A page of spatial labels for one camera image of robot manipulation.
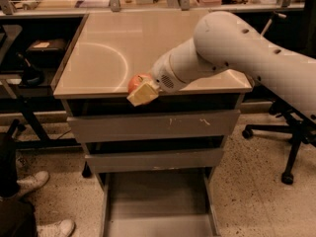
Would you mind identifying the open bottom drawer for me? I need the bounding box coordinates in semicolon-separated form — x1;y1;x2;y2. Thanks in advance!
100;169;221;237

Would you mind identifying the black handheld device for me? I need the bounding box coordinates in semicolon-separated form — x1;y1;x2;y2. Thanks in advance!
17;52;44;87

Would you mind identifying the black office chair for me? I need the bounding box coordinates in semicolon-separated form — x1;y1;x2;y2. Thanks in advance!
242;96;316;186

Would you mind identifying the red apple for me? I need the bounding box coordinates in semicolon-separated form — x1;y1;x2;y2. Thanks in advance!
127;73;151;93

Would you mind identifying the grey drawer cabinet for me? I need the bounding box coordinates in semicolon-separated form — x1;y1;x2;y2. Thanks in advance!
54;10;251;237

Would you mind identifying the lower white sneaker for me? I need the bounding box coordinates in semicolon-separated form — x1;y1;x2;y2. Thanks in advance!
37;219;75;237

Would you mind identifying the middle drawer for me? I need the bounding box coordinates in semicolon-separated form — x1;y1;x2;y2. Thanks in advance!
85;148;224;173

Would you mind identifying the upper white sneaker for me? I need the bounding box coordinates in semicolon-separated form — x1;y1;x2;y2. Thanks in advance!
17;171;49;194

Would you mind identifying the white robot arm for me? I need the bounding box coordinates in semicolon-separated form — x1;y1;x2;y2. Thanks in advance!
127;11;316;120

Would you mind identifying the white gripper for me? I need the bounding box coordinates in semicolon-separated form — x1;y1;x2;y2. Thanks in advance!
127;53;186;107

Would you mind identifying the top drawer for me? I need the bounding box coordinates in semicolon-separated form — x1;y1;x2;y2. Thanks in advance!
67;110;240;143

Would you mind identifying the white sneaker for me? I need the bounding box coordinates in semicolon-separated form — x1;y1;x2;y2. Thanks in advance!
17;171;49;194
37;219;75;237

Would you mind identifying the black box on shelf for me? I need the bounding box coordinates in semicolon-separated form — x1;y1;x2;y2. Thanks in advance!
26;39;68;68

